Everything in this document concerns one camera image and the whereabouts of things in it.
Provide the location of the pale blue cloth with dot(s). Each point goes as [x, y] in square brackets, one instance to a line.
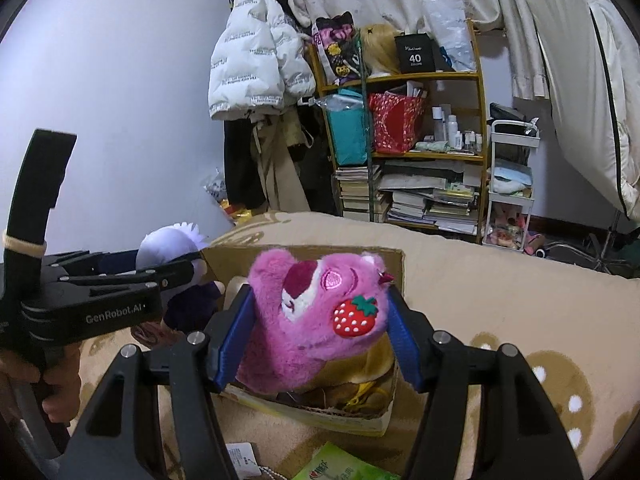
[510, 180]

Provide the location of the black hanging clothes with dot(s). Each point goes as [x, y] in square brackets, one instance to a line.
[315, 175]

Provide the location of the thin green pole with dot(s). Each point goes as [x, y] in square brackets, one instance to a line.
[367, 135]

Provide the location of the white softbox light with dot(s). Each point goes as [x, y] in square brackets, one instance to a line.
[575, 85]

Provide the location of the black light stand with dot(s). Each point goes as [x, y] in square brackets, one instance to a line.
[605, 250]

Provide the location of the white-haired purple plush doll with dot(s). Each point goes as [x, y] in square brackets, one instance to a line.
[165, 242]

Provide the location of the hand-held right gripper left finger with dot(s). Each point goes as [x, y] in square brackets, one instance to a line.
[232, 345]

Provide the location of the stack of old books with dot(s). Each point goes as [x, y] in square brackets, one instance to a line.
[355, 190]

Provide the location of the red patterned gift bag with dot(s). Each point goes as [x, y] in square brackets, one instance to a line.
[395, 125]

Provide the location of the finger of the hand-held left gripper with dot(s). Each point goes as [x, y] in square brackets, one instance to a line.
[150, 276]
[100, 261]

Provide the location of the long black coat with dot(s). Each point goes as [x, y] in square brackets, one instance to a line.
[242, 160]

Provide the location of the white yellow plastic bag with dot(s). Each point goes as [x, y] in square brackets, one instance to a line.
[220, 195]

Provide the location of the green tissue pack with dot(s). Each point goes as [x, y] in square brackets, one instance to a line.
[340, 465]

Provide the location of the teal tote bag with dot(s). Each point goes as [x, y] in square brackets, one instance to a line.
[347, 130]

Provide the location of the black paper box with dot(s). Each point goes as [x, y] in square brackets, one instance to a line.
[415, 55]

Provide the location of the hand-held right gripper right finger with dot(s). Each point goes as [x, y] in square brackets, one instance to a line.
[402, 345]

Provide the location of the row of cosmetic bottles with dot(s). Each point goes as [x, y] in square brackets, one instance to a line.
[452, 132]

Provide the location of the beige coat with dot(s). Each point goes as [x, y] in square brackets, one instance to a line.
[280, 170]

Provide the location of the pink toys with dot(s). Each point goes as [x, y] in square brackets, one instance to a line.
[507, 227]

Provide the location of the black pink printed bag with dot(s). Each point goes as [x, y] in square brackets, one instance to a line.
[335, 47]

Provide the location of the white puffer jacket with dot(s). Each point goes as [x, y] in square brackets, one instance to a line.
[250, 50]

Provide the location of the beige flower printed blanket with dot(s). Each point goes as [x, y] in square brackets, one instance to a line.
[500, 300]

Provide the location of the white trolley cart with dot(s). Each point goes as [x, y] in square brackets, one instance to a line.
[510, 127]

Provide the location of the yellow plush toy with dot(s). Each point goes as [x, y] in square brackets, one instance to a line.
[372, 365]

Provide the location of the pile of magazines and books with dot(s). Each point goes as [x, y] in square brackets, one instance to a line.
[430, 205]

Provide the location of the white paper hang tag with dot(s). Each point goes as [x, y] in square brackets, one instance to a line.
[245, 460]

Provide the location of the cardboard box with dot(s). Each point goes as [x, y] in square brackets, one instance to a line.
[345, 422]

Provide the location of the pink strawberry bear plush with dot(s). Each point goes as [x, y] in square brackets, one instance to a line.
[310, 340]

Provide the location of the wooden shelf rack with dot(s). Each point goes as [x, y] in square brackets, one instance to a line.
[425, 76]

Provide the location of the pale green cloth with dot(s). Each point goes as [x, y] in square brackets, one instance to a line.
[431, 146]

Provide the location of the person's left hand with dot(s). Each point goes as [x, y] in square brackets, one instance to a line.
[62, 385]

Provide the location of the blonde wig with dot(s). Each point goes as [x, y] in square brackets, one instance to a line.
[382, 47]

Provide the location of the clear plastic bag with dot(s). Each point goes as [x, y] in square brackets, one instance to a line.
[450, 25]

